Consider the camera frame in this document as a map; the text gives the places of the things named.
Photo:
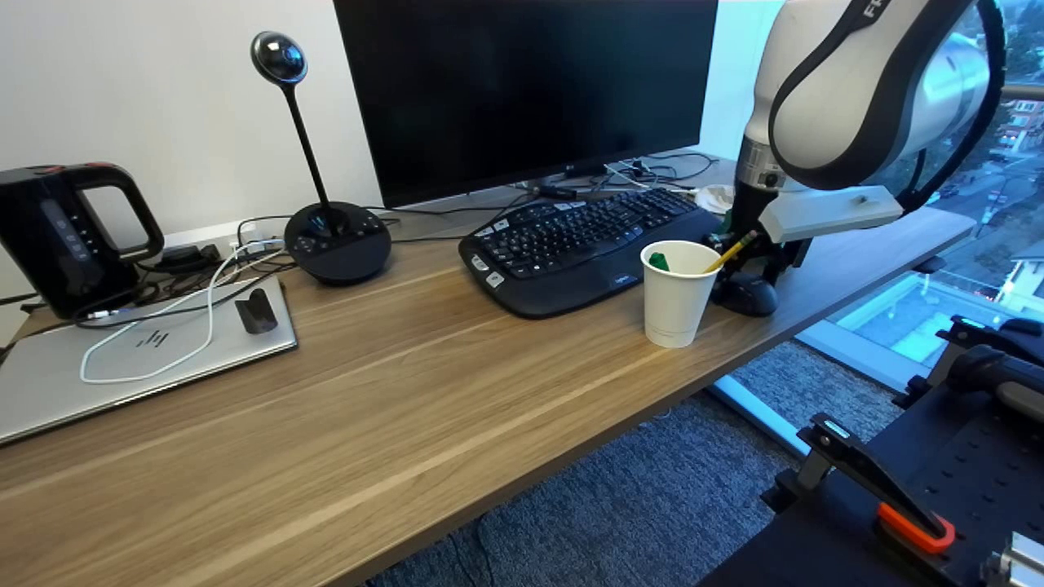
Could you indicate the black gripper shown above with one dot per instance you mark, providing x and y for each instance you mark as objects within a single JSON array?
[{"x": 752, "y": 212}]

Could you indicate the dark grey computer mouse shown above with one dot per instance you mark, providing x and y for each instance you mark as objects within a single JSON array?
[{"x": 750, "y": 300}]

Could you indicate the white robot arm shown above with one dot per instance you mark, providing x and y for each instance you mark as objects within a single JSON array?
[{"x": 849, "y": 86}]

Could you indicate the green marker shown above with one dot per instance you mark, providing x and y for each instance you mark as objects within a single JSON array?
[{"x": 657, "y": 259}]

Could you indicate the yellow pencil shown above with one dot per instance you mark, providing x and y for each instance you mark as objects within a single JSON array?
[{"x": 733, "y": 253}]

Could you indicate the white paper cup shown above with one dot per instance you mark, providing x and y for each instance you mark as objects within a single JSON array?
[{"x": 677, "y": 305}]

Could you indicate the black ergonomic keyboard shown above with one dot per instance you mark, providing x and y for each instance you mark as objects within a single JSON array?
[{"x": 576, "y": 248}]

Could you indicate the large black computer monitor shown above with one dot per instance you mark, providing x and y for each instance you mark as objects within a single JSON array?
[{"x": 522, "y": 86}]

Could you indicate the aluminium extrusion block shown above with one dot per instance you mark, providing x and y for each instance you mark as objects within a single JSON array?
[{"x": 1016, "y": 557}]

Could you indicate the black webcam on stand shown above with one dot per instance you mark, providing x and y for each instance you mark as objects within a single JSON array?
[{"x": 338, "y": 241}]

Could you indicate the small black dongle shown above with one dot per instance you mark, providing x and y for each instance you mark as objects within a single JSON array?
[{"x": 255, "y": 311}]

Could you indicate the silver laptop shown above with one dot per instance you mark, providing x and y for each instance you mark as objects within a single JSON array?
[{"x": 133, "y": 363}]

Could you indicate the black electric kettle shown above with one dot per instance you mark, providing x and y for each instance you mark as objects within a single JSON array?
[{"x": 59, "y": 247}]

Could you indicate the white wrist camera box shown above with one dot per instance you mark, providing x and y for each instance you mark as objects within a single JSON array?
[{"x": 832, "y": 212}]

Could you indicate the grey window frame bar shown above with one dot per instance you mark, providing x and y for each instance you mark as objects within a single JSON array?
[{"x": 1026, "y": 93}]

